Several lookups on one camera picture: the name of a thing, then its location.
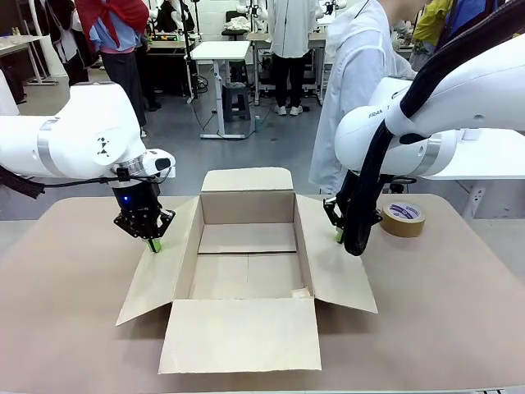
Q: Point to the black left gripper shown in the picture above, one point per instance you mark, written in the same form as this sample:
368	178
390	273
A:
137	197

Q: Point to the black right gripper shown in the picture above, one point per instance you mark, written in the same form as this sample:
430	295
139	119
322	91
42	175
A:
347	189

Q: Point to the brown packing tape roll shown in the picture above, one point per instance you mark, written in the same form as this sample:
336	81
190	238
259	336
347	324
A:
404	226

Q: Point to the brown cardboard box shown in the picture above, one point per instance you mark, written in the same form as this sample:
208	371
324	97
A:
242	336

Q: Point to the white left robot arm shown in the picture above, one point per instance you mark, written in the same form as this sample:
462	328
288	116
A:
82	131

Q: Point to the green bottle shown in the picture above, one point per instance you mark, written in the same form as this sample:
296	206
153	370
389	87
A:
258	125

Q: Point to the person in white lab coat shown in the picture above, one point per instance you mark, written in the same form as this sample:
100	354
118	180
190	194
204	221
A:
352	82

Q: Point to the large white table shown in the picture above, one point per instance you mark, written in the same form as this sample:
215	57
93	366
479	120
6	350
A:
492	172

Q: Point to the bystander with red scarf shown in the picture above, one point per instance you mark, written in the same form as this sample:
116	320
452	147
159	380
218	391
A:
121	82

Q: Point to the grey plastic stool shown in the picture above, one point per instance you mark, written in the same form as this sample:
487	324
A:
236	102

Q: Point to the bystander in black and white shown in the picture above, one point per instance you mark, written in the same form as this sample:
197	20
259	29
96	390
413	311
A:
76	61

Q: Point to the white height-adjustable desk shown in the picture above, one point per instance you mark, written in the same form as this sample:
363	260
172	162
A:
221	49

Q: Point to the bystander in white coat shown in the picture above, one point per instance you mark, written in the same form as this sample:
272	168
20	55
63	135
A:
291	33

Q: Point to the bystander in yellow jacket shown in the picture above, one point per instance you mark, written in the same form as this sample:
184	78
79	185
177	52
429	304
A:
430	20

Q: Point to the white background workbench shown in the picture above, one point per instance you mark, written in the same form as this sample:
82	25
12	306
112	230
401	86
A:
20	41

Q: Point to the bystander in dark blue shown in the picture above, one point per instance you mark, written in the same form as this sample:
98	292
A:
467	12

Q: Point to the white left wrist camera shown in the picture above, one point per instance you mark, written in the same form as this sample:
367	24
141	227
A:
160	162

